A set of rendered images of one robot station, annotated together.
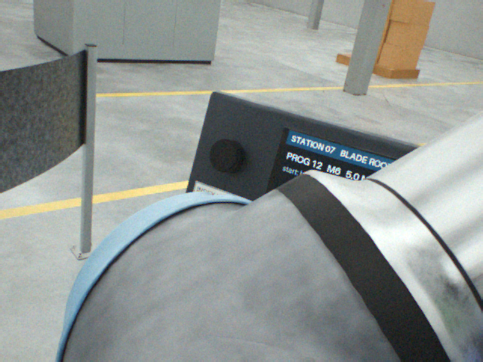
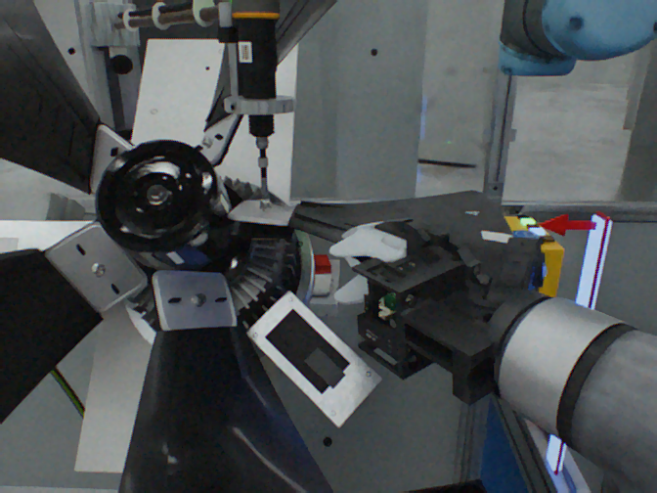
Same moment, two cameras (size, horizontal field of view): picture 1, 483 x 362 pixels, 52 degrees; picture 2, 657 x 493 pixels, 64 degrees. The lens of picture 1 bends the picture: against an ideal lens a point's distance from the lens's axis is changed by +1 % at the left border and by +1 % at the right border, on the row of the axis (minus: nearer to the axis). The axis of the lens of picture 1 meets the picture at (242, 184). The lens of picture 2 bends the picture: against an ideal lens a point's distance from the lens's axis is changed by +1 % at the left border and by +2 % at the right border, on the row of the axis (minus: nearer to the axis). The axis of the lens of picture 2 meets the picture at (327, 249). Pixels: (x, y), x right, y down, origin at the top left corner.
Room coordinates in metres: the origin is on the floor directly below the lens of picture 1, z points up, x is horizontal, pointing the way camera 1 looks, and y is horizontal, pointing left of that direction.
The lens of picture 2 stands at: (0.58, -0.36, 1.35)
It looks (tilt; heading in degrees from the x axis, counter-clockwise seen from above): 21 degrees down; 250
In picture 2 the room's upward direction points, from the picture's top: straight up
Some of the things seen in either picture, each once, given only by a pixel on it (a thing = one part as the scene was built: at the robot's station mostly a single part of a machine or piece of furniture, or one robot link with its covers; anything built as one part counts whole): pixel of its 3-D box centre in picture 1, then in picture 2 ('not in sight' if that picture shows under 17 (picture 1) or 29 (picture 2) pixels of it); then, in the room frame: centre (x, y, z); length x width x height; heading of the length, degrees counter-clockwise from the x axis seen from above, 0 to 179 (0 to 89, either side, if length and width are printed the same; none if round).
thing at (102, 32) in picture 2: not in sight; (111, 25); (0.59, -1.49, 1.39); 0.10 x 0.07 x 0.09; 102
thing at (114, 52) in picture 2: not in sight; (120, 60); (0.58, -1.45, 1.33); 0.05 x 0.04 x 0.05; 102
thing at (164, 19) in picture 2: not in sight; (160, 20); (0.52, -1.18, 1.39); 0.54 x 0.01 x 0.01; 102
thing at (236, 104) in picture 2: not in sight; (253, 57); (0.46, -0.89, 1.34); 0.09 x 0.07 x 0.10; 102
